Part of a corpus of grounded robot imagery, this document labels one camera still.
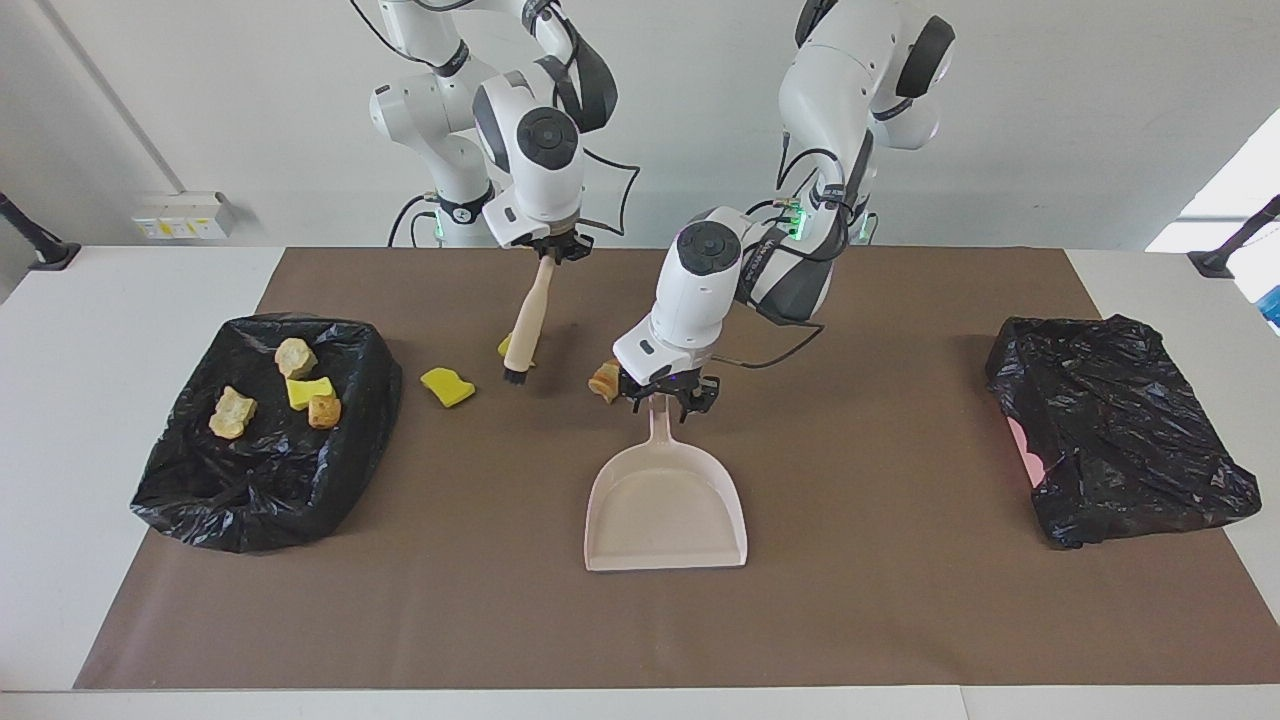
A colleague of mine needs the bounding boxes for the beige brush black bristles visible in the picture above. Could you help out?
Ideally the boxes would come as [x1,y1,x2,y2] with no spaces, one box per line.
[501,255,556,387]

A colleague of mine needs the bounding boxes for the beige plastic dustpan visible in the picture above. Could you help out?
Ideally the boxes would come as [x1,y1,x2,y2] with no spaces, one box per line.
[584,395,749,573]

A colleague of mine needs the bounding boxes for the pale bread chunk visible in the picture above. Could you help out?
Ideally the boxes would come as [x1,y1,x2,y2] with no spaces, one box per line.
[208,386,258,440]

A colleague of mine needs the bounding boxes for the pink bin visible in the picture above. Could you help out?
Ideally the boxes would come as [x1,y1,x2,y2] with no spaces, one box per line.
[1008,418,1046,489]

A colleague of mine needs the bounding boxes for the black plastic trash bag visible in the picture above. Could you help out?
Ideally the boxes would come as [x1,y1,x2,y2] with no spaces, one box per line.
[985,315,1263,549]
[130,315,404,554]

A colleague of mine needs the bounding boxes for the brown table mat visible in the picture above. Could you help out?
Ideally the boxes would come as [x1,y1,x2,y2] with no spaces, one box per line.
[75,247,1280,691]

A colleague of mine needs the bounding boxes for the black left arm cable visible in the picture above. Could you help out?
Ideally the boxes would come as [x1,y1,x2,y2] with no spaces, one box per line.
[715,140,871,371]

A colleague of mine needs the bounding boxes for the black base cable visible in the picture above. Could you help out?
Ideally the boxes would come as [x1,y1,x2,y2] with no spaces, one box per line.
[388,195,439,248]

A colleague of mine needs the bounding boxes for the white wall socket box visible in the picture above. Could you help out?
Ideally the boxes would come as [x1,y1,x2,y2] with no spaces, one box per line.
[132,192,239,241]

